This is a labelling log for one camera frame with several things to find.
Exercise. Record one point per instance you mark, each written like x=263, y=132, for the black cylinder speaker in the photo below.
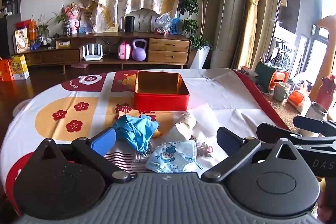
x=129, y=24

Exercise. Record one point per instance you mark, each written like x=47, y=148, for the orange gift box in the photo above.
x=6, y=70

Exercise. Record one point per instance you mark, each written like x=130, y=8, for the white router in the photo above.
x=92, y=57

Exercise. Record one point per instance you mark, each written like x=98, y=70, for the small potted grass plant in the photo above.
x=42, y=29

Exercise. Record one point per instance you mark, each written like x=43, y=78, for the blue cartoon face mask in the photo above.
x=170, y=158

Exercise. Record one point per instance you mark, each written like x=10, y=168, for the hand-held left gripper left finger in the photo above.
x=103, y=139

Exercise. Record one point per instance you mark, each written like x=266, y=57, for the pink doll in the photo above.
x=74, y=22

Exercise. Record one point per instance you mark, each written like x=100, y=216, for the blue toy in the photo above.
x=35, y=47

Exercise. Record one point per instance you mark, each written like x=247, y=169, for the small dark trinket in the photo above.
x=200, y=146

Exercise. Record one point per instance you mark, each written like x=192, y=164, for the tall potted grass plant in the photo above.
x=63, y=19

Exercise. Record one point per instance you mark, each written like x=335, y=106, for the pink flat box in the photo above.
x=78, y=65

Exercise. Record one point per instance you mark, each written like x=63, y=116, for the white steel tumbler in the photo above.
x=317, y=112

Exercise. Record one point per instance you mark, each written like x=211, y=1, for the red bottle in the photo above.
x=326, y=92

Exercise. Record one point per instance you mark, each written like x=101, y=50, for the pastel picture frame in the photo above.
x=85, y=23

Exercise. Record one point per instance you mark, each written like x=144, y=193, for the black coffee machine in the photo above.
x=10, y=3

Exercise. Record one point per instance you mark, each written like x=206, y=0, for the yellow white carton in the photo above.
x=19, y=66

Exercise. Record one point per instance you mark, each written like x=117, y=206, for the striped cloth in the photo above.
x=123, y=159

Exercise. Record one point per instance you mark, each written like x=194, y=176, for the cream shell-shaped cushion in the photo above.
x=143, y=16

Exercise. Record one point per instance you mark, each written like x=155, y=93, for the orange white container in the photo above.
x=296, y=100

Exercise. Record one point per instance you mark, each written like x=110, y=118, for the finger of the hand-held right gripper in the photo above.
x=315, y=124
x=278, y=132

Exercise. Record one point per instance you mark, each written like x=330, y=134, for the red flat box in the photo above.
x=22, y=24

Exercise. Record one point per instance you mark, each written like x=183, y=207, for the printed beige gift bag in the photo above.
x=21, y=41

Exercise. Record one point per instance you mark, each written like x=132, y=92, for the clear plastic bag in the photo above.
x=162, y=22

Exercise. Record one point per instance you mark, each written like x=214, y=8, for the yellow curtain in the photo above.
x=254, y=16

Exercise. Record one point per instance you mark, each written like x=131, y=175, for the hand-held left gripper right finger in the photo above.
x=227, y=138

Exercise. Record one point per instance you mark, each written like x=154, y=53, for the person's right hand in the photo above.
x=328, y=203

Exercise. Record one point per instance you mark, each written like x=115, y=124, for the blue plastic glove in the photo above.
x=136, y=132

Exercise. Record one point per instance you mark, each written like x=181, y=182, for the white standing air conditioner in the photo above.
x=228, y=16

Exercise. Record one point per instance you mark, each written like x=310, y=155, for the green desk organizer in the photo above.
x=266, y=74

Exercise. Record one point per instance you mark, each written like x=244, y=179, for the green mug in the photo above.
x=281, y=91

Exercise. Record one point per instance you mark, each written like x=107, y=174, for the red tin box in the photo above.
x=160, y=104

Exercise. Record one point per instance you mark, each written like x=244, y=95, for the orange tall box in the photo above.
x=32, y=31

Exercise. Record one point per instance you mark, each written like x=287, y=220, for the printed red white tablecloth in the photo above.
x=223, y=98

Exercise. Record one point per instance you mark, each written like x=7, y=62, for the small beige box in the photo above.
x=63, y=43

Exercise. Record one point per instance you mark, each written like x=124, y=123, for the purple kettlebell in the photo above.
x=139, y=54

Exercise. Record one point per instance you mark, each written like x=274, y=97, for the potted tree in white planter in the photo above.
x=199, y=57

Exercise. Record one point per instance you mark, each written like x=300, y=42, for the pink toy suitcase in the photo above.
x=124, y=52

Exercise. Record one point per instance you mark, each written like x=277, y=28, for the wooden TV cabinet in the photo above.
x=168, y=44

